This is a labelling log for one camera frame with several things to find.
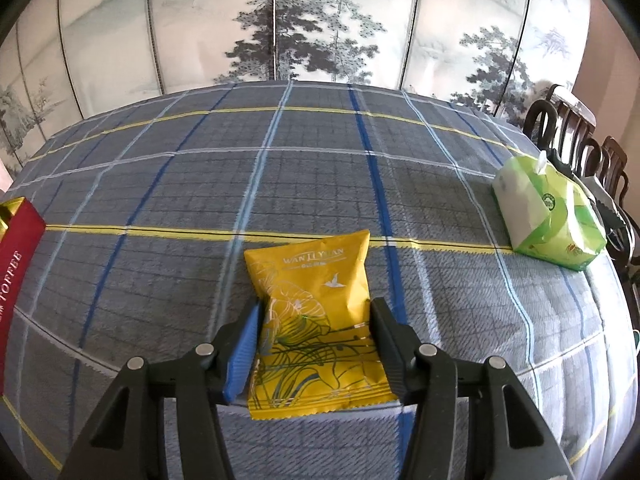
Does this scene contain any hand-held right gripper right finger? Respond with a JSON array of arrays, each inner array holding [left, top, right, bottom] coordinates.
[[369, 297, 576, 480]]

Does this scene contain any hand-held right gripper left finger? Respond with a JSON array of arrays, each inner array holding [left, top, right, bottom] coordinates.
[[60, 302, 263, 480]]

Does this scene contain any green tissue pack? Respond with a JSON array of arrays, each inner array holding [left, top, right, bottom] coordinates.
[[492, 152, 608, 272]]

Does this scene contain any painted landscape folding screen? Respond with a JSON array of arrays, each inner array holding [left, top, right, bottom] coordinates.
[[0, 0, 593, 176]]

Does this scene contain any red tin box gold inside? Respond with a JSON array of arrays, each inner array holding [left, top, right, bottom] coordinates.
[[0, 197, 47, 396]]

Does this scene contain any yellow packet with line drawing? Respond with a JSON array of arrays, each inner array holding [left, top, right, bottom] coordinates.
[[243, 229, 399, 420]]

